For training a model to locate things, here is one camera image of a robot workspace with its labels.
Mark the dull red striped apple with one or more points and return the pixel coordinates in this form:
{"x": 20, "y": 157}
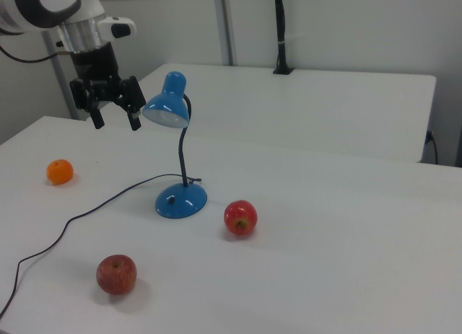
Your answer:
{"x": 116, "y": 274}

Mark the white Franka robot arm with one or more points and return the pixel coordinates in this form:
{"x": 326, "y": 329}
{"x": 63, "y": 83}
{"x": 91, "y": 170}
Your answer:
{"x": 92, "y": 5}

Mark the white side table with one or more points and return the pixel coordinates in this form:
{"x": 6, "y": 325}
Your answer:
{"x": 288, "y": 106}

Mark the orange mandarin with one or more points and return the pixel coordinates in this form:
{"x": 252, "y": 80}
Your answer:
{"x": 60, "y": 172}

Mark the bright red apple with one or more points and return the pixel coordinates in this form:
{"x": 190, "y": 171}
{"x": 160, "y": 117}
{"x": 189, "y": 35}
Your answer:
{"x": 240, "y": 216}

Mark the blue desk lamp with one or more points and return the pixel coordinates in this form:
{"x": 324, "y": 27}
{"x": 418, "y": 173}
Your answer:
{"x": 180, "y": 204}

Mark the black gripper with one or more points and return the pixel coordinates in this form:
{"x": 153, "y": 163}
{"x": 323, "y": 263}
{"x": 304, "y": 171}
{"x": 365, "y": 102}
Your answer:
{"x": 95, "y": 65}

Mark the black clamp pole stand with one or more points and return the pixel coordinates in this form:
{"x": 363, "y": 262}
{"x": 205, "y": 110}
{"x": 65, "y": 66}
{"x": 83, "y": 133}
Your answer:
{"x": 281, "y": 31}

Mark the grey metal frame post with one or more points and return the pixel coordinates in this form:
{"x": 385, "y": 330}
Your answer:
{"x": 59, "y": 81}

